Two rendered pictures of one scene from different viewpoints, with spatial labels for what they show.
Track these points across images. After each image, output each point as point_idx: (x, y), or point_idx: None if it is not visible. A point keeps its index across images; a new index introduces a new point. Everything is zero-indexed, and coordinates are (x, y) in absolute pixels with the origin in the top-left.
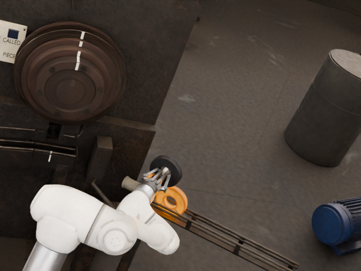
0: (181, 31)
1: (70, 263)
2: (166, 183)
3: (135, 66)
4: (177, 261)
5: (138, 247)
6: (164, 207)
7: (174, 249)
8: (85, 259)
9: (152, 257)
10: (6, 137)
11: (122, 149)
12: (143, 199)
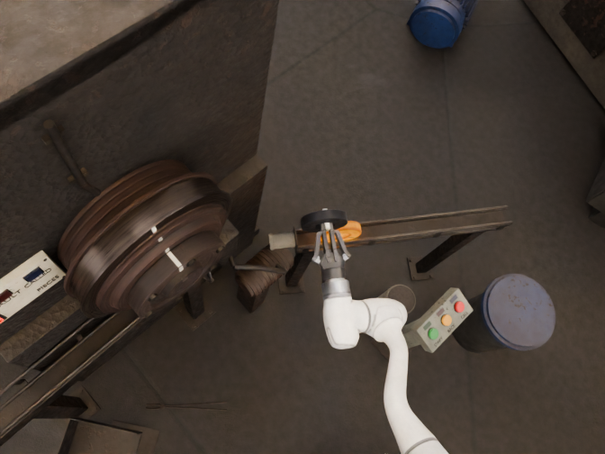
0: (257, 68)
1: (234, 295)
2: (343, 247)
3: (211, 144)
4: (320, 199)
5: (275, 215)
6: (336, 244)
7: (406, 320)
8: (259, 300)
9: (295, 216)
10: None
11: (236, 204)
12: (348, 307)
